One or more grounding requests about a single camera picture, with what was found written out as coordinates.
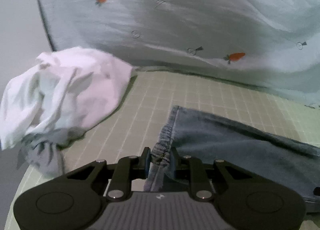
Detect blue denim jeans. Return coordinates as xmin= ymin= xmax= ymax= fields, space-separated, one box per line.
xmin=144 ymin=106 xmax=319 ymax=203

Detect grey t-shirt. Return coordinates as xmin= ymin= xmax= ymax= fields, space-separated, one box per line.
xmin=20 ymin=127 xmax=85 ymax=177

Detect white shirt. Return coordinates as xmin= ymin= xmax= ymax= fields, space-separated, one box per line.
xmin=1 ymin=47 xmax=136 ymax=150

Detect light blue carrot-print sheet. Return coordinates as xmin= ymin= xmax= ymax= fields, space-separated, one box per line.
xmin=39 ymin=0 xmax=319 ymax=108

